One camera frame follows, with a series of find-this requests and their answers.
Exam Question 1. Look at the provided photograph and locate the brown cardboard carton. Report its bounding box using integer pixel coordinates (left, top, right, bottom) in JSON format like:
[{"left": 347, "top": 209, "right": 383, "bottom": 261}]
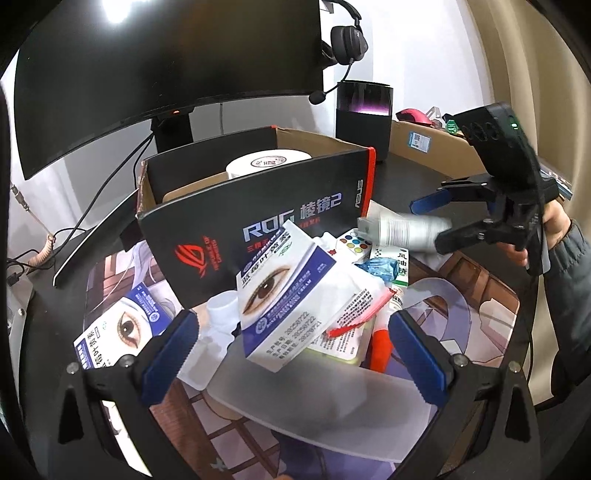
[{"left": 390, "top": 119, "right": 490, "bottom": 181}]

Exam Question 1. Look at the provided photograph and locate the beige coiled cable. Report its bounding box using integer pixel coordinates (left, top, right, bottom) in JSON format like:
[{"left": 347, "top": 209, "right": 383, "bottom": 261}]
[{"left": 25, "top": 233, "right": 58, "bottom": 268}]

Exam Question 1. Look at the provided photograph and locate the white red-zip packet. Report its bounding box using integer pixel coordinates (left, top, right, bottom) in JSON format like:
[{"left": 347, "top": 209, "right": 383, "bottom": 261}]
[{"left": 318, "top": 263, "right": 393, "bottom": 342}]

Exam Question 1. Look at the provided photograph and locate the frosted plastic sheet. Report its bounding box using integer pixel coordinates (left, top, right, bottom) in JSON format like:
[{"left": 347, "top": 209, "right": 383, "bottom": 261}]
[{"left": 205, "top": 337, "right": 437, "bottom": 462}]

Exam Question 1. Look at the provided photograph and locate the blue grey book stack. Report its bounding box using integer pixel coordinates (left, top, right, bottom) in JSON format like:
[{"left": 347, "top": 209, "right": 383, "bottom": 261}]
[{"left": 551, "top": 171, "right": 574, "bottom": 200}]

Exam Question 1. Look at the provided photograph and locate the black curved monitor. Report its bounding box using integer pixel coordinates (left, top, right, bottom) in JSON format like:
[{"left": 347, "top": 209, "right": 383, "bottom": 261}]
[{"left": 14, "top": 0, "right": 324, "bottom": 289}]

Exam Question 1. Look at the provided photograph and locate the blue white eye-print box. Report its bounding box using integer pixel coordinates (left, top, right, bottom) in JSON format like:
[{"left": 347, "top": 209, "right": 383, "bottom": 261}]
[
  {"left": 235, "top": 220, "right": 338, "bottom": 374},
  {"left": 73, "top": 284, "right": 178, "bottom": 370}
]

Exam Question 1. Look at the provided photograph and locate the yellow-green labelled plastic case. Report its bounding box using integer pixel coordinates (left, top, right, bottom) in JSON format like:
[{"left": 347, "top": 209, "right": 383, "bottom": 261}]
[{"left": 305, "top": 332, "right": 370, "bottom": 367}]

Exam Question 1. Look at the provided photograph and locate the red computer mouse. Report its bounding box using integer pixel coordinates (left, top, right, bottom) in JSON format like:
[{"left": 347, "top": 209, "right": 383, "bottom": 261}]
[{"left": 397, "top": 108, "right": 437, "bottom": 126}]

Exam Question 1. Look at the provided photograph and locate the black cable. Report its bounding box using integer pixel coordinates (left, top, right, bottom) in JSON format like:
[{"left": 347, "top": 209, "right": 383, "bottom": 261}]
[{"left": 51, "top": 136, "right": 155, "bottom": 241}]

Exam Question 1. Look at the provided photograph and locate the white plastic cup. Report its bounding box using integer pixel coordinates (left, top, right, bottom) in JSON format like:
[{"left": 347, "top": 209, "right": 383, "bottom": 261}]
[{"left": 205, "top": 290, "right": 241, "bottom": 328}]

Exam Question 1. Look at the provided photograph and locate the person's right hand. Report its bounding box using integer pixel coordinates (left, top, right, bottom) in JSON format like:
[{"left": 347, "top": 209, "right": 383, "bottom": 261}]
[{"left": 501, "top": 198, "right": 573, "bottom": 267}]

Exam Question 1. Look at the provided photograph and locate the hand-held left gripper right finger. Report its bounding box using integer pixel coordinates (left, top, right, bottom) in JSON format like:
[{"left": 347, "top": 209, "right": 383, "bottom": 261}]
[{"left": 388, "top": 309, "right": 541, "bottom": 480}]

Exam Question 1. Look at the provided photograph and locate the small white plastic blister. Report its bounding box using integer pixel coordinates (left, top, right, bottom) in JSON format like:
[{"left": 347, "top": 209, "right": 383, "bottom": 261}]
[{"left": 178, "top": 323, "right": 236, "bottom": 388}]

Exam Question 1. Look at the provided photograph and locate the black headset with microphone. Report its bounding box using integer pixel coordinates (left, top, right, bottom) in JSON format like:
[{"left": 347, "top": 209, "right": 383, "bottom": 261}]
[{"left": 308, "top": 0, "right": 370, "bottom": 106}]

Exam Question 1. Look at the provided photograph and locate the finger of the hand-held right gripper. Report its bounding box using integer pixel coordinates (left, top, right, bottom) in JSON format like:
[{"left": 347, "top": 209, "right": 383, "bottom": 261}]
[
  {"left": 434, "top": 203, "right": 522, "bottom": 257},
  {"left": 410, "top": 174, "right": 497, "bottom": 217}
]

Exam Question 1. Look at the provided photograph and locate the printed desk mat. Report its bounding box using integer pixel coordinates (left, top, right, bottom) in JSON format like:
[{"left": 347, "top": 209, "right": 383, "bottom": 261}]
[{"left": 83, "top": 240, "right": 522, "bottom": 480}]

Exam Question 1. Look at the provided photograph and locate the black and red cardboard box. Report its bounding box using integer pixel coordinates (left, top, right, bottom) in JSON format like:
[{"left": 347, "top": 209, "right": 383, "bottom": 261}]
[{"left": 134, "top": 126, "right": 377, "bottom": 309}]

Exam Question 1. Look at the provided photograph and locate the small green white carton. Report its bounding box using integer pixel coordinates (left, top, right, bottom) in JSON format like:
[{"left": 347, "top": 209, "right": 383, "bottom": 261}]
[{"left": 372, "top": 247, "right": 411, "bottom": 310}]

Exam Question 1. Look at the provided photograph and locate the white tape roll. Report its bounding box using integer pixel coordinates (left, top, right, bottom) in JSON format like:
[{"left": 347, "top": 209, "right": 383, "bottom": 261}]
[{"left": 225, "top": 150, "right": 312, "bottom": 181}]

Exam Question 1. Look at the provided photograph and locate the grey cable with metal plug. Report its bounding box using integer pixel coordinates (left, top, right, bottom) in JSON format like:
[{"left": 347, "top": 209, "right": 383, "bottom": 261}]
[{"left": 9, "top": 182, "right": 51, "bottom": 236}]

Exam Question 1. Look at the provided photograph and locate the orange-capped white bottle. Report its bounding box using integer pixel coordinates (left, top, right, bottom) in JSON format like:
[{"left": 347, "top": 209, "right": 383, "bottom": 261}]
[{"left": 369, "top": 318, "right": 398, "bottom": 372}]

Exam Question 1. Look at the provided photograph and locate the person's right forearm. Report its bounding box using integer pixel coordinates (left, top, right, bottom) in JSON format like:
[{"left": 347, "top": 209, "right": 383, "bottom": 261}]
[{"left": 536, "top": 219, "right": 591, "bottom": 407}]

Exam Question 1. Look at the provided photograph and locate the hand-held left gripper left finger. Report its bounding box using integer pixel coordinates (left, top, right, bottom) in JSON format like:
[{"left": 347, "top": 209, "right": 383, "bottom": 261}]
[{"left": 58, "top": 309, "right": 201, "bottom": 480}]

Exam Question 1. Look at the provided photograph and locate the black cylindrical speaker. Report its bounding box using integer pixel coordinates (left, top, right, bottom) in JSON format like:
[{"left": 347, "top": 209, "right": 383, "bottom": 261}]
[{"left": 335, "top": 79, "right": 394, "bottom": 162}]

